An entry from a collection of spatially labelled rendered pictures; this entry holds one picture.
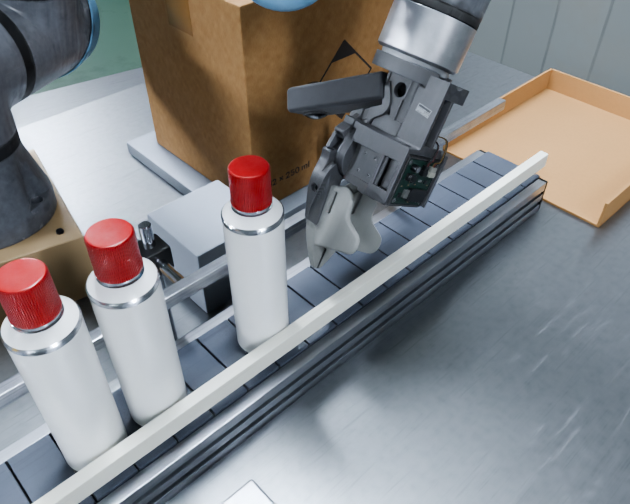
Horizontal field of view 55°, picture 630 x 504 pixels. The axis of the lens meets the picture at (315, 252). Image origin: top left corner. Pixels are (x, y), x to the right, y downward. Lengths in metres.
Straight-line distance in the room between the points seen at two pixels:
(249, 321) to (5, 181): 0.30
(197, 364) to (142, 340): 0.14
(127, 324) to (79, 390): 0.06
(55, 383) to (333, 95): 0.34
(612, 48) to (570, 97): 1.22
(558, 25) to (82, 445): 2.26
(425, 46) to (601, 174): 0.53
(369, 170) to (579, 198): 0.45
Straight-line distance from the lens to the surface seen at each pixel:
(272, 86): 0.73
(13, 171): 0.72
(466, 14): 0.54
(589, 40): 2.45
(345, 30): 0.79
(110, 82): 1.22
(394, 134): 0.55
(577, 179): 0.97
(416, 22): 0.53
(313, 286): 0.66
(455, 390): 0.65
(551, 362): 0.70
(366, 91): 0.56
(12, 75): 0.71
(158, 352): 0.49
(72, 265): 0.73
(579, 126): 1.11
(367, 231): 0.59
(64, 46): 0.76
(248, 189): 0.47
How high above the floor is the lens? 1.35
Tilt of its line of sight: 42 degrees down
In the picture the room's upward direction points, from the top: straight up
